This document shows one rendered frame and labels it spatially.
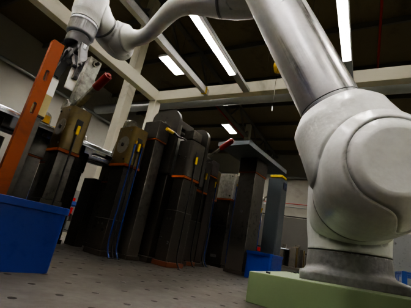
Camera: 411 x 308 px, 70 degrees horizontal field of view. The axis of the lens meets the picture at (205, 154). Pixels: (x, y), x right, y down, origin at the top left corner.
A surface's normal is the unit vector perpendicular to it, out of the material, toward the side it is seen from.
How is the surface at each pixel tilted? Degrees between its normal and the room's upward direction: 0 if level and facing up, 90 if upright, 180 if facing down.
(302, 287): 90
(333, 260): 84
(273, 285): 90
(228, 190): 90
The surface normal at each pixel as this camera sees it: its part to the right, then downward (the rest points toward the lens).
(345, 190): -0.85, 0.33
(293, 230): -0.45, -0.35
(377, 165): -0.22, -0.24
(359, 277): -0.16, -0.76
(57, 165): 0.80, -0.03
